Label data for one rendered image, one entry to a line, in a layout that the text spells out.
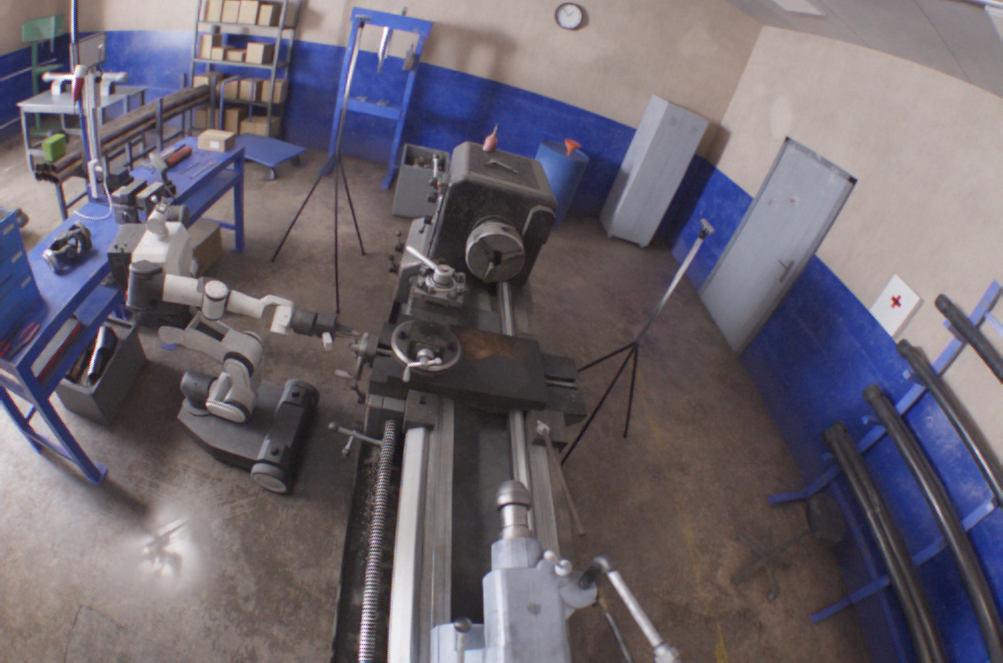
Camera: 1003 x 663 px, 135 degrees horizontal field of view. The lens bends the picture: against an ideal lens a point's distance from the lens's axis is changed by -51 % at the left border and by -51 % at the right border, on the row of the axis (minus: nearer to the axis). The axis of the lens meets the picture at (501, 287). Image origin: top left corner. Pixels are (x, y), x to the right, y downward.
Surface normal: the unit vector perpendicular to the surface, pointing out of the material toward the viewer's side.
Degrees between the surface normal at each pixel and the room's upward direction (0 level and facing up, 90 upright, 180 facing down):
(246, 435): 0
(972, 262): 90
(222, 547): 0
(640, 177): 90
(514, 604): 0
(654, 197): 90
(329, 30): 90
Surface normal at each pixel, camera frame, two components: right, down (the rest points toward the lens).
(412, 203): 0.15, 0.61
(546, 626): 0.29, -0.78
